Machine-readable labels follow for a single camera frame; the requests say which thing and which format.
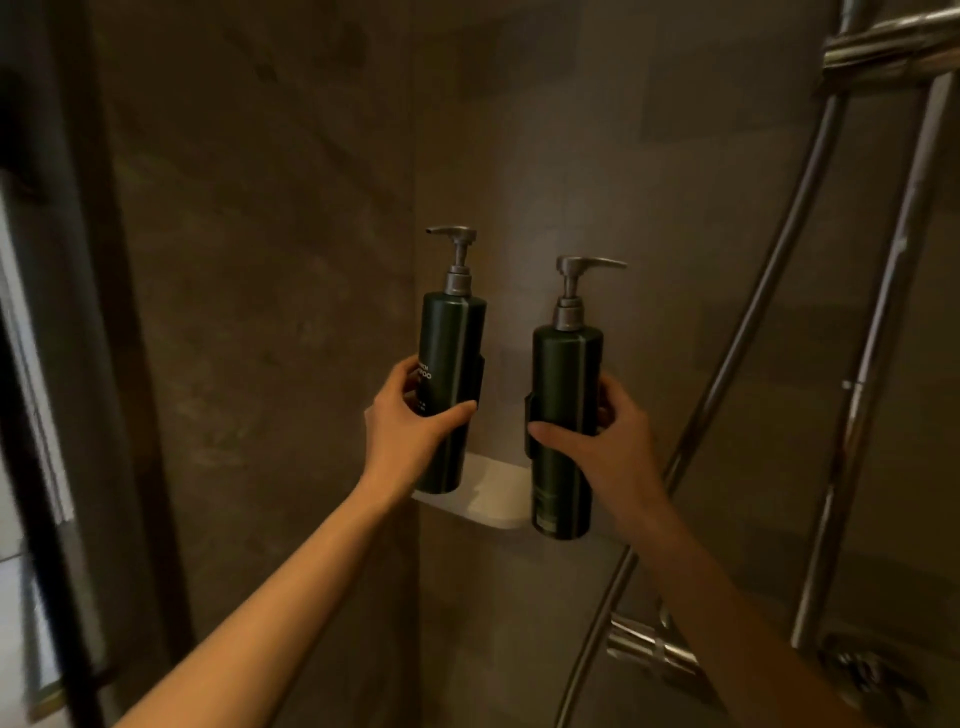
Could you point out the person's right hand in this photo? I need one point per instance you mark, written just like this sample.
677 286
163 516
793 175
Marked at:
615 465

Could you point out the person's left hand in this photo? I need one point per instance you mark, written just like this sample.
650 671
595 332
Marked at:
394 439

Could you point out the person's left thumb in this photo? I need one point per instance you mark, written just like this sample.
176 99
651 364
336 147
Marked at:
452 417

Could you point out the person's right thumb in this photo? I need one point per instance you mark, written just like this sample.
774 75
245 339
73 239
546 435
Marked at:
559 437

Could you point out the dark green pump bottle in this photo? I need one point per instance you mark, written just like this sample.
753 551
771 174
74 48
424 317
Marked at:
452 337
566 367

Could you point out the person's left forearm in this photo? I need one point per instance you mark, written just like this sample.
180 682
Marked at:
277 600

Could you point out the person's right forearm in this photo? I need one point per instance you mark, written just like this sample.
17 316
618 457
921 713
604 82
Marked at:
720 622

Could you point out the white corner shelf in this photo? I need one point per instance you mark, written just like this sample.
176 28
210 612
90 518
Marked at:
491 491

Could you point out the chrome shower mixer valve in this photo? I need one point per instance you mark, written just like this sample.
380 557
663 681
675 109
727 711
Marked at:
652 649

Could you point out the chrome shower head holder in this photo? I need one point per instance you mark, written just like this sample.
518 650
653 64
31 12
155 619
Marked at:
892 45

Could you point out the black wall bottle holder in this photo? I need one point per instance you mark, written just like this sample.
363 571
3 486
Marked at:
528 409
480 379

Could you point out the chrome shower riser rail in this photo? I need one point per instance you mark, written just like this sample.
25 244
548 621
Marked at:
874 360

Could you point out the black shower door frame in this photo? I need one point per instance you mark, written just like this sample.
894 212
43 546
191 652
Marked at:
45 540

